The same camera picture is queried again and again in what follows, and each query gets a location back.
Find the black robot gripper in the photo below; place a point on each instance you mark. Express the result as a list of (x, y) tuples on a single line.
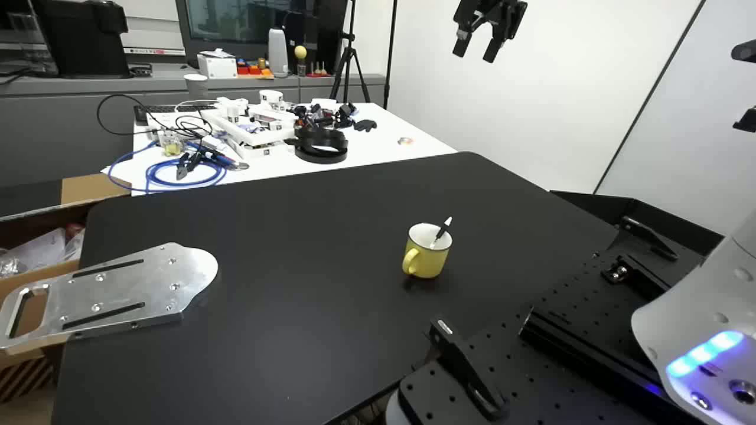
[(492, 12)]

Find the black and white marker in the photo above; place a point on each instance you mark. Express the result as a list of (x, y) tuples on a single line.
[(444, 229)]

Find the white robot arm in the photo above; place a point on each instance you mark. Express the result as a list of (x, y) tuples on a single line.
[(708, 331)]

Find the yellow cup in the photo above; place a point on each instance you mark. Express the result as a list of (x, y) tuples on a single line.
[(425, 255)]

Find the black pole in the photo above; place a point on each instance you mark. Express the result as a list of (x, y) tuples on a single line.
[(391, 55)]

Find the black tripod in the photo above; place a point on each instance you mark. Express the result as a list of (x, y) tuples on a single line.
[(348, 55)]

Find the small black part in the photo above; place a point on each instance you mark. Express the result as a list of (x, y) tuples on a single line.
[(365, 123)]

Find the white table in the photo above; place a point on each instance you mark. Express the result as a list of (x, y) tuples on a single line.
[(369, 149)]

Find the yellow ball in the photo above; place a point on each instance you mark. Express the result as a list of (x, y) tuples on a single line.
[(301, 54)]

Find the black round object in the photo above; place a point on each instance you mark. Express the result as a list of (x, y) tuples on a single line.
[(322, 144)]

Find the orange red objects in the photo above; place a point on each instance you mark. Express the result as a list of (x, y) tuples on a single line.
[(252, 70)]

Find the white electronics board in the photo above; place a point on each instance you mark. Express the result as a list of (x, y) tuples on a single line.
[(250, 126)]

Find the black lever clamp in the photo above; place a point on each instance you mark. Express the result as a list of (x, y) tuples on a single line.
[(641, 248)]

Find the black pliers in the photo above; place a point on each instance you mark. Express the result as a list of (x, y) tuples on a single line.
[(190, 163)]

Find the small yellowish jar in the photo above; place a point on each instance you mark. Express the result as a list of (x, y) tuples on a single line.
[(171, 143)]

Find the black computer case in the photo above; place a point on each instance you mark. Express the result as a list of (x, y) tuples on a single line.
[(83, 38)]

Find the cardboard box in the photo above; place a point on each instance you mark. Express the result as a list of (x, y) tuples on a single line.
[(83, 189)]

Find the silver metal plate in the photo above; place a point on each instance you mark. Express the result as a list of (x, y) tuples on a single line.
[(118, 292)]

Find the clear plastic bag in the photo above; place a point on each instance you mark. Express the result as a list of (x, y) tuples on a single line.
[(43, 248)]

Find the black mount bracket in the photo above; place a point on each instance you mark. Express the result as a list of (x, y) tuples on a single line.
[(744, 54), (746, 120)]

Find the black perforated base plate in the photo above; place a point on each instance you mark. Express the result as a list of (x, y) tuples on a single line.
[(597, 307)]

